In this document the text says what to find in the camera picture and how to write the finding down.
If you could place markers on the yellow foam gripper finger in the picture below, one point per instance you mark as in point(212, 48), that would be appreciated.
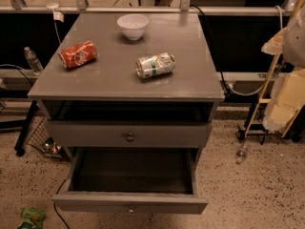
point(288, 96)

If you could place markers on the grey drawer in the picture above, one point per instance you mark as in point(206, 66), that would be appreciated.
point(89, 134)
point(131, 180)

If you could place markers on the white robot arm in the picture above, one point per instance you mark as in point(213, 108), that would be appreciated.
point(290, 41)

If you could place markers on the grey drawer cabinet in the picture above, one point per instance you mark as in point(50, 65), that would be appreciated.
point(109, 91)

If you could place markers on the grey top drawer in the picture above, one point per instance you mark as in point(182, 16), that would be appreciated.
point(89, 134)

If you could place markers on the plastic bottle on floor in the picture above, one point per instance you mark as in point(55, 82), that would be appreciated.
point(242, 152)

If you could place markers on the metal railing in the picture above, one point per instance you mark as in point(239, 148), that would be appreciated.
point(152, 4)

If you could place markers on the crushed silver green can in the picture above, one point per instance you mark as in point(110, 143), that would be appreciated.
point(154, 65)

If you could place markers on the white ceramic bowl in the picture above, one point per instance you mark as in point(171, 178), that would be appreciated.
point(133, 26)

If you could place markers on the crushed orange soda can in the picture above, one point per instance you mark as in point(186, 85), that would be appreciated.
point(78, 55)

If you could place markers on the clear plastic water bottle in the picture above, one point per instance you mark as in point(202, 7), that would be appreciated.
point(33, 61)

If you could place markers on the white desk lamp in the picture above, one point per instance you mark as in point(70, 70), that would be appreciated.
point(53, 6)

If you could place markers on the black tripod leg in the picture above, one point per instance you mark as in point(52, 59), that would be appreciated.
point(23, 124)

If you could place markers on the green snack bag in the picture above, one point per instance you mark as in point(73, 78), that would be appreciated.
point(31, 218)

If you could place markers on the wooden yellow frame stand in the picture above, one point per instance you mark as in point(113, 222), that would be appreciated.
point(278, 68)

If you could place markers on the wire mesh basket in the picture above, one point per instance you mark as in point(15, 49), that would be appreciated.
point(41, 140)

